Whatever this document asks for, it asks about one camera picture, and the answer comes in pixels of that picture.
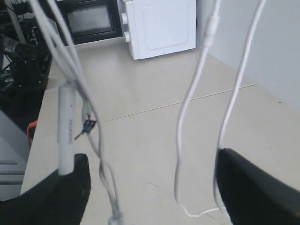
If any black microwave oven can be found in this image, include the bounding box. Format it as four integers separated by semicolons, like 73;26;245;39
57;0;122;45

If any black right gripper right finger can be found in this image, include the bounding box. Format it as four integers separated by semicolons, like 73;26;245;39
215;148;300;225

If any black camera on stand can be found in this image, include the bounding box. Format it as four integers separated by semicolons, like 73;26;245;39
0;35;52;93

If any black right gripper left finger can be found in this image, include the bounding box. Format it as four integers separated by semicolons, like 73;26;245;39
0;153;91;225

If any white box appliance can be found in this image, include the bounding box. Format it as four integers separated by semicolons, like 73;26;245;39
119;0;197;60

